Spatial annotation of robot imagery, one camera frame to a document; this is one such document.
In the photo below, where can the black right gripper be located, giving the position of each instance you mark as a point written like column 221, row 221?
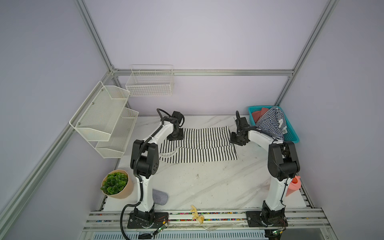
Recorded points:
column 232, row 139

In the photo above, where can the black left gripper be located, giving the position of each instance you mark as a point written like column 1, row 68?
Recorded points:
column 180, row 137

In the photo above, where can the black white striped tank top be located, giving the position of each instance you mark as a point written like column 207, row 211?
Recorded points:
column 199, row 146

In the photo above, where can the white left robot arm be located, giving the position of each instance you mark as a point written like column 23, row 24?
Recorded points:
column 145, row 155

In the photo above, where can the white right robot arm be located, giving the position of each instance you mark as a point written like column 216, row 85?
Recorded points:
column 283, row 164

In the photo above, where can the red tank top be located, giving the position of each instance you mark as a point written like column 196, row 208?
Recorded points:
column 258, row 114

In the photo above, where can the navy striped tank top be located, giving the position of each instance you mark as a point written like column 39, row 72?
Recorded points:
column 273, row 123

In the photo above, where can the teal plastic basket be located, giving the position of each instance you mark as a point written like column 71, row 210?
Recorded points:
column 291, row 134

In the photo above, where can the white mesh two-tier shelf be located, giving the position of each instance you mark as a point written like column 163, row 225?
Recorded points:
column 105, row 121

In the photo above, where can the grey felt pouch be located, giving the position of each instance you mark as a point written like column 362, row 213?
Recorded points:
column 160, row 197

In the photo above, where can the potted green plant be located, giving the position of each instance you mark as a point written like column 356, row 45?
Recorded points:
column 117, row 184

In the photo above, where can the yellow banana toy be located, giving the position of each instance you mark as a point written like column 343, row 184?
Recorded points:
column 196, row 216

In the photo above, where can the white wire wall basket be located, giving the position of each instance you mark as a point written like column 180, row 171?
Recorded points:
column 151, row 80

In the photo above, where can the aluminium frame rail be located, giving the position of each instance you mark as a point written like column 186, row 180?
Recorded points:
column 206, row 72

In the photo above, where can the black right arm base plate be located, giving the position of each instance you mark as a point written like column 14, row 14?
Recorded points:
column 265, row 219

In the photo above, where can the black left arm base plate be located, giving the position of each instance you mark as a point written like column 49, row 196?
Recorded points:
column 147, row 220

